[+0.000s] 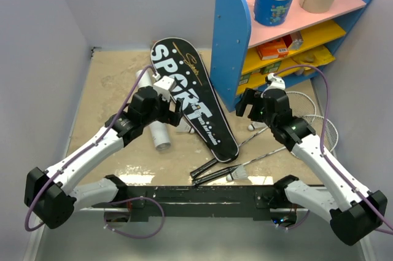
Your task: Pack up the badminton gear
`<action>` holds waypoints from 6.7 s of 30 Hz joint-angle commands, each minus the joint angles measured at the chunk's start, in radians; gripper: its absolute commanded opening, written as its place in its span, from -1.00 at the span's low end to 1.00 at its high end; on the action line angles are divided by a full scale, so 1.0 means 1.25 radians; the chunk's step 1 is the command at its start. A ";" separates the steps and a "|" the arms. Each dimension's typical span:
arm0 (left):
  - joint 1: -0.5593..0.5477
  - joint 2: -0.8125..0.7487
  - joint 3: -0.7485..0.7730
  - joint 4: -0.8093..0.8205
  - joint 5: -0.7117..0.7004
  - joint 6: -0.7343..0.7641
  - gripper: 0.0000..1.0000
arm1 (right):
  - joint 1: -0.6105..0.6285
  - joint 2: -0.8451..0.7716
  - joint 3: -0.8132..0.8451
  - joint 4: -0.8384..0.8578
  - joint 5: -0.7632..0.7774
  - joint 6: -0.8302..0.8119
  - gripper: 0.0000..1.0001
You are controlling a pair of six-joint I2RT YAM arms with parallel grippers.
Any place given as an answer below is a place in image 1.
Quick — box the white shuttlecock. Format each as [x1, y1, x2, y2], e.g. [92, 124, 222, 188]
[226, 165, 248, 182]
[176, 119, 195, 134]
[247, 122, 266, 131]

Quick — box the white shuttlecock tube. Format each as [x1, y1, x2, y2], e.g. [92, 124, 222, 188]
[138, 72, 171, 151]

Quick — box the white shuttlecock front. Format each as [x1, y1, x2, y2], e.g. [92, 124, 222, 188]
[226, 165, 248, 182]

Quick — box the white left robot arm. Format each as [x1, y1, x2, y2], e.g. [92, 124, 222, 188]
[24, 86, 184, 232]

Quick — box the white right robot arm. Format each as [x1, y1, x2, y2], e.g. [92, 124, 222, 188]
[235, 88, 387, 246]

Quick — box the black racket cover bag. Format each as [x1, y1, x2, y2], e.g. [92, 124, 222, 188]
[150, 37, 239, 163]

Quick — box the blue shelf unit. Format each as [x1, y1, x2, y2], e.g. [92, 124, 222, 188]
[210, 0, 372, 112]

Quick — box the orange snack box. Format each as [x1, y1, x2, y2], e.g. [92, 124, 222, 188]
[256, 38, 289, 60]

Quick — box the yellow snack bag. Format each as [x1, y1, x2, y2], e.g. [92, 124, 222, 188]
[291, 45, 335, 67]

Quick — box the silver snack pouch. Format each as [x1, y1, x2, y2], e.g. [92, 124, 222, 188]
[288, 31, 303, 50]

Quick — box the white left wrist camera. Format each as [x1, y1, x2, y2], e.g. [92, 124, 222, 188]
[153, 76, 176, 102]

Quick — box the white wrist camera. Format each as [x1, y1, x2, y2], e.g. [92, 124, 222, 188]
[153, 76, 176, 102]
[264, 73, 286, 91]

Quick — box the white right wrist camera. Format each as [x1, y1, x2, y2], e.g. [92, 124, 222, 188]
[264, 73, 286, 91]

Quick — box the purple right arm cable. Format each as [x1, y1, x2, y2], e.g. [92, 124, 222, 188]
[260, 64, 393, 232]

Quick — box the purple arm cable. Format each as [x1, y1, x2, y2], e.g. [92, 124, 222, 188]
[24, 64, 160, 232]
[260, 64, 393, 232]

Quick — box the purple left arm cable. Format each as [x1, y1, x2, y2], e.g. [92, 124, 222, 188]
[24, 64, 160, 232]

